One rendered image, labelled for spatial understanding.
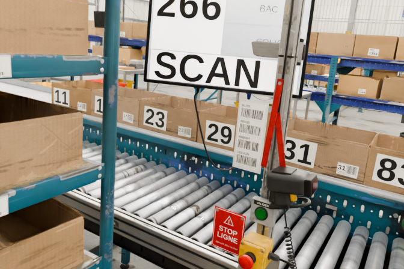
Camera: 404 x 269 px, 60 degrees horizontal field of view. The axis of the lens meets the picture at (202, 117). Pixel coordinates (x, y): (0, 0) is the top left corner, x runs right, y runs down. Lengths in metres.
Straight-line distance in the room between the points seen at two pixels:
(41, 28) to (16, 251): 0.36
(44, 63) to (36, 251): 0.32
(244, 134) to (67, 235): 0.51
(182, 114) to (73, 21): 1.23
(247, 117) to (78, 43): 0.50
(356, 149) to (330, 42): 4.70
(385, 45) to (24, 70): 5.70
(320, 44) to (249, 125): 5.25
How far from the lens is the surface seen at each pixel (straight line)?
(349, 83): 5.83
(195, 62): 1.06
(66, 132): 0.67
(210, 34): 1.06
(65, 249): 0.74
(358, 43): 6.06
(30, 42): 0.60
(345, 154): 1.52
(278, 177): 0.89
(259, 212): 0.98
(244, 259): 0.97
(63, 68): 0.60
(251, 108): 0.95
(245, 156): 0.98
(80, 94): 2.34
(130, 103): 2.03
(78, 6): 0.65
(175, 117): 1.83
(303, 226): 1.41
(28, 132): 0.62
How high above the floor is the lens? 1.38
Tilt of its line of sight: 12 degrees down
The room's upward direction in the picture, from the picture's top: 5 degrees clockwise
